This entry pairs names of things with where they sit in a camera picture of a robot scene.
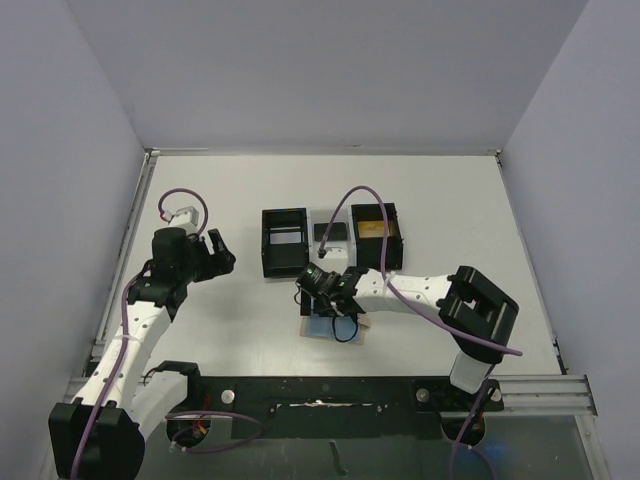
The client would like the black strap loop on gripper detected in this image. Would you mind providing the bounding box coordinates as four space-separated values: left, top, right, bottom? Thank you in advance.
332 315 362 345

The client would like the black white card tray organizer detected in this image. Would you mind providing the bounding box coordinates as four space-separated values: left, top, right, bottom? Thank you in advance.
261 203 404 279

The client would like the aluminium frame rail front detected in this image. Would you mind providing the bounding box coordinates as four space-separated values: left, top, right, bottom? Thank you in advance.
57 373 599 421

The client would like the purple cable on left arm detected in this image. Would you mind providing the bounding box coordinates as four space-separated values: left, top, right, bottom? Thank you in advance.
69 187 266 479

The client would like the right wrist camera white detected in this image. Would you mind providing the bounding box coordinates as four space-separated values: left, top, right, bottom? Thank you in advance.
317 246 349 261

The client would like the gold card in tray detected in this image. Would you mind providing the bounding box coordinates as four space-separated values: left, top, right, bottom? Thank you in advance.
356 220 396 239

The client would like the black card in tray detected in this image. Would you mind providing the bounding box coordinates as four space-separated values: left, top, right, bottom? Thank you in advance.
313 222 348 242

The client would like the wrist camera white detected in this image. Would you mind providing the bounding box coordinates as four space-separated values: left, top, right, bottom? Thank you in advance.
161 206 199 235
317 246 349 261

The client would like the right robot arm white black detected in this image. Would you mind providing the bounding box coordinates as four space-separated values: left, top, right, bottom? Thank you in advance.
296 263 523 409

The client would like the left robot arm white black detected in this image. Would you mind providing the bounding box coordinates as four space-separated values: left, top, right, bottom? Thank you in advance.
48 227 236 479

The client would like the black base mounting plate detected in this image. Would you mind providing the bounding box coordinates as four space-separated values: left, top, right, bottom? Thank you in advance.
166 376 504 447

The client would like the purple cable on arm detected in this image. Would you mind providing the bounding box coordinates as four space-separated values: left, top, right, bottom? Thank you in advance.
317 185 524 357
69 187 266 479

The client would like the silver grey credit card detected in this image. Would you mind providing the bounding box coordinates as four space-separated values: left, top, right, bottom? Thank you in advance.
269 228 303 245

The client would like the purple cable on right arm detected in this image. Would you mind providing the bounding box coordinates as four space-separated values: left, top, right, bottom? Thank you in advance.
317 185 524 357

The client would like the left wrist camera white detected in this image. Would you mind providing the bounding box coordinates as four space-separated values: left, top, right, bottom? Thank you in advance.
161 206 199 235

